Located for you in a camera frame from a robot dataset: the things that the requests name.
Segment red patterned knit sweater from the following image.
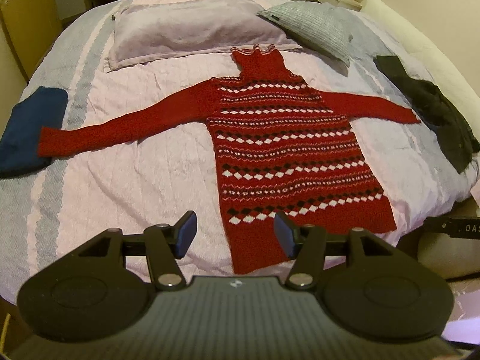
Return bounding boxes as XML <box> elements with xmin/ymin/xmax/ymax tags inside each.
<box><xmin>37</xmin><ymin>46</ymin><xmax>417</xmax><ymax>274</ymax></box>

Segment black garment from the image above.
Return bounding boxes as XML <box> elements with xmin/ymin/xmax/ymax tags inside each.
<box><xmin>373</xmin><ymin>55</ymin><xmax>479</xmax><ymax>173</ymax></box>

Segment folded navy blue garment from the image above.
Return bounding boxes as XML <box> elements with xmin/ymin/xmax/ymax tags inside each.
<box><xmin>1</xmin><ymin>86</ymin><xmax>68</xmax><ymax>179</ymax></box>

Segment lilac pillow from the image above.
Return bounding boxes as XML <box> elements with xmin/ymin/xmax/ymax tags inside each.
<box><xmin>106</xmin><ymin>0</ymin><xmax>300</xmax><ymax>72</ymax></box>

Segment grey striped pillow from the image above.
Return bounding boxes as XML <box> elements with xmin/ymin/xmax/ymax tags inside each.
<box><xmin>257</xmin><ymin>2</ymin><xmax>350</xmax><ymax>67</ymax></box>

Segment wooden door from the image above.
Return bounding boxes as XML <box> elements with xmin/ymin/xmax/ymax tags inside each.
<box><xmin>1</xmin><ymin>0</ymin><xmax>62</xmax><ymax>80</ymax></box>

